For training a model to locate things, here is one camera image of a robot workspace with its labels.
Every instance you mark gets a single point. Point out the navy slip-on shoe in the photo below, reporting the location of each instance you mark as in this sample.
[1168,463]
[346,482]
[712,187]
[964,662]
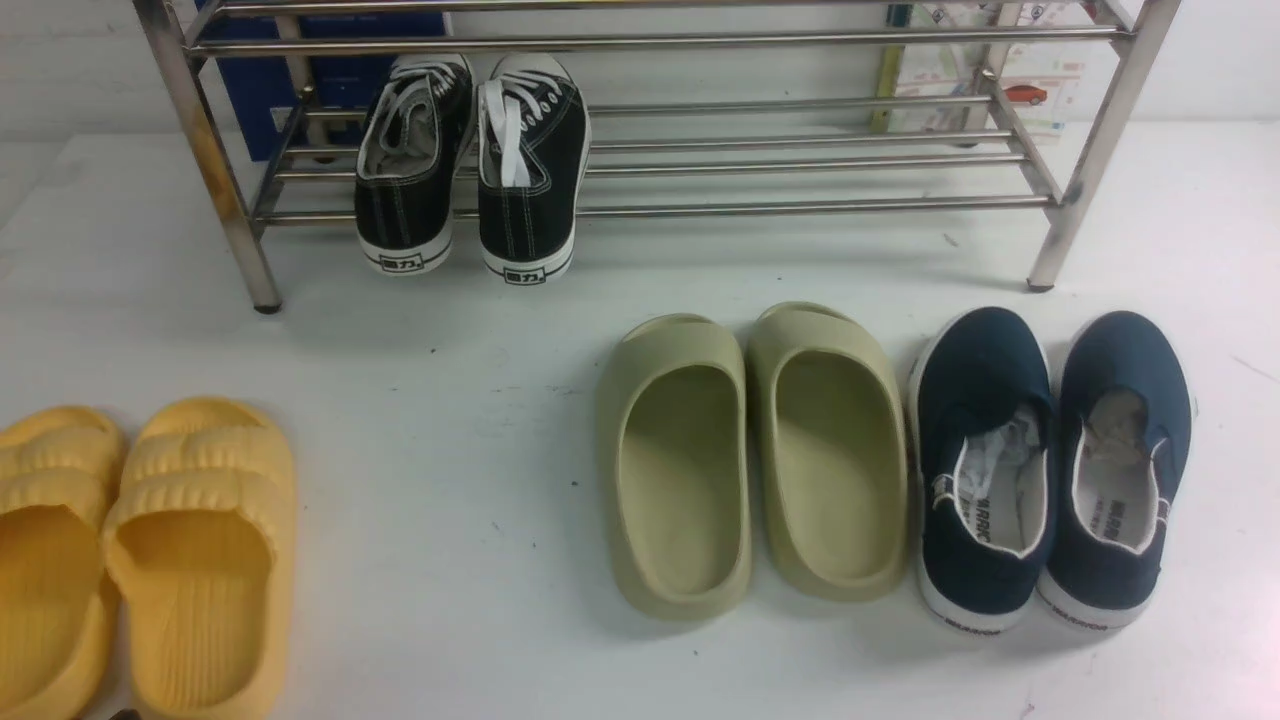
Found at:
[1125,432]
[981,415]

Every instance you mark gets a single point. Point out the stainless steel shoe rack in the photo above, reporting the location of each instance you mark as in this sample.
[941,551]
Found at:
[181,51]

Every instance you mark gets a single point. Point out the blue box behind rack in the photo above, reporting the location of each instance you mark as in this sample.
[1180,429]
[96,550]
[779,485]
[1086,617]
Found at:
[263,92]

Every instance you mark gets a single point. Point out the left olive green slipper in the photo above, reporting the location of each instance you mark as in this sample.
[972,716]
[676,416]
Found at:
[670,447]

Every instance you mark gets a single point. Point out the olive green slipper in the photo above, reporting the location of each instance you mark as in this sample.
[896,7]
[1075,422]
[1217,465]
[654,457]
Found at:
[828,419]
[670,447]

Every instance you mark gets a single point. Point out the right olive green slipper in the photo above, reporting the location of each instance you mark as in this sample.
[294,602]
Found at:
[828,419]

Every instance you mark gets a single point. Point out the right black canvas sneaker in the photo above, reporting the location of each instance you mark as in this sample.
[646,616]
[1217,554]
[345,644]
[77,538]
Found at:
[534,132]

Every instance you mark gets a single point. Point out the black canvas sneaker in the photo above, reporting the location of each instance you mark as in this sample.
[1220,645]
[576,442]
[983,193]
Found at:
[534,132]
[417,133]

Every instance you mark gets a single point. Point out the left black canvas sneaker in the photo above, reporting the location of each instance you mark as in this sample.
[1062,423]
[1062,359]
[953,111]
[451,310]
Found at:
[417,133]

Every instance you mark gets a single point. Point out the right yellow slipper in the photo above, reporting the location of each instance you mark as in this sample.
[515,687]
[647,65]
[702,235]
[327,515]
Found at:
[201,542]

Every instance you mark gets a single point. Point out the yellow slipper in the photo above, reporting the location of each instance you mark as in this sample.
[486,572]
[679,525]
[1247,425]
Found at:
[60,471]
[201,542]

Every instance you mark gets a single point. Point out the colourful printed poster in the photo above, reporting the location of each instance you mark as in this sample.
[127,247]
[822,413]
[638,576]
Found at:
[1040,80]

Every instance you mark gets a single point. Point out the left yellow slipper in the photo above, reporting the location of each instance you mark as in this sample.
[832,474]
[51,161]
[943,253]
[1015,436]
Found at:
[60,471]

